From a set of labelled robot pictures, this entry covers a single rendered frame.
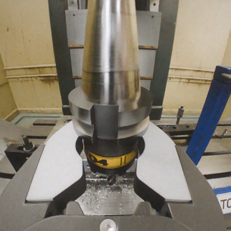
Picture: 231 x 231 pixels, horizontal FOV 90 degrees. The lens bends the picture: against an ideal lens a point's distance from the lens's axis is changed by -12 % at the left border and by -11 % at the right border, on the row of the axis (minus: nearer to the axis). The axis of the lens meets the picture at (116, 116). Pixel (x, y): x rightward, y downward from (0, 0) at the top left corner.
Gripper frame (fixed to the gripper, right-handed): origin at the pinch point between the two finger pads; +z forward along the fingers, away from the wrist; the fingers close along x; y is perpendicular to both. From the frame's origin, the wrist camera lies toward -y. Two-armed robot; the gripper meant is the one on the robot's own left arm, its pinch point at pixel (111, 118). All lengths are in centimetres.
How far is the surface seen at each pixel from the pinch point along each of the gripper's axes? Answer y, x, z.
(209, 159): 29.0, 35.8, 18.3
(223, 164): 29, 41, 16
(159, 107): 32, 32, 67
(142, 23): -16, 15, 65
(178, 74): 17, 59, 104
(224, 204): 25.1, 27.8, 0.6
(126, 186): 28.7, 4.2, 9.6
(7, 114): 51, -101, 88
